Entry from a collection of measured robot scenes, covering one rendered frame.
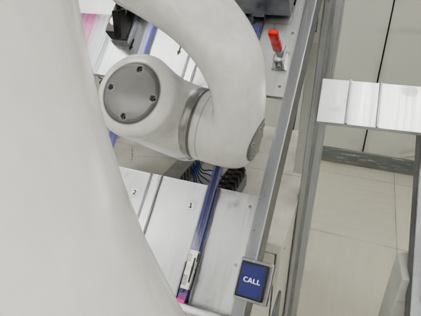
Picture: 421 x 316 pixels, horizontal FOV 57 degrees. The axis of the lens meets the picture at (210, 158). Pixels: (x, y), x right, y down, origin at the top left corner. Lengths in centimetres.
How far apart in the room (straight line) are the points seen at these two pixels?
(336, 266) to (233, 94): 154
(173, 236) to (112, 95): 34
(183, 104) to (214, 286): 34
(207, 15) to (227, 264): 41
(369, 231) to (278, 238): 118
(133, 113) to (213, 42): 10
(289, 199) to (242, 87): 75
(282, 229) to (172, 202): 36
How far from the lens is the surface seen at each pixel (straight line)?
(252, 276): 58
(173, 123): 38
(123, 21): 69
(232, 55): 33
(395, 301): 63
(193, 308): 62
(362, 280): 180
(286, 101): 68
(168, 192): 68
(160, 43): 82
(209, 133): 37
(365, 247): 196
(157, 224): 68
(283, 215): 100
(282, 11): 76
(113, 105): 38
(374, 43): 238
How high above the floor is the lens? 121
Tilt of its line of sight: 28 degrees down
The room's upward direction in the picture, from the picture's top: straight up
